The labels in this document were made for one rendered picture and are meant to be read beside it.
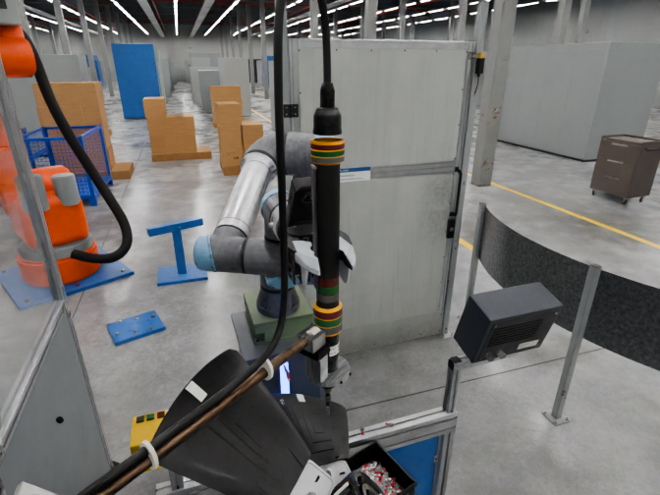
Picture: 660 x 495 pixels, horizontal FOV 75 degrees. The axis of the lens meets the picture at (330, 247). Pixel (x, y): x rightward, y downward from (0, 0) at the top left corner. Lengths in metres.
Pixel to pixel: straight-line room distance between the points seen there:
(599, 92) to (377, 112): 8.05
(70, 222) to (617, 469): 4.32
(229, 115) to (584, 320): 6.76
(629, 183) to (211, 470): 7.12
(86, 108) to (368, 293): 6.59
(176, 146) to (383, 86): 7.68
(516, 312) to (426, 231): 1.66
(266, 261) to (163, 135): 9.05
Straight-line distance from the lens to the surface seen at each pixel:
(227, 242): 0.90
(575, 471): 2.73
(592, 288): 2.51
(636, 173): 7.46
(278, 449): 0.76
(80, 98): 8.52
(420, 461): 1.62
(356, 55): 2.50
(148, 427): 1.21
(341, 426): 1.00
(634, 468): 2.89
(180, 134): 9.86
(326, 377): 0.69
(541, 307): 1.40
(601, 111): 10.46
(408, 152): 2.70
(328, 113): 0.55
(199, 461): 0.71
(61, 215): 4.46
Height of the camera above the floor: 1.88
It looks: 23 degrees down
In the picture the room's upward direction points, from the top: straight up
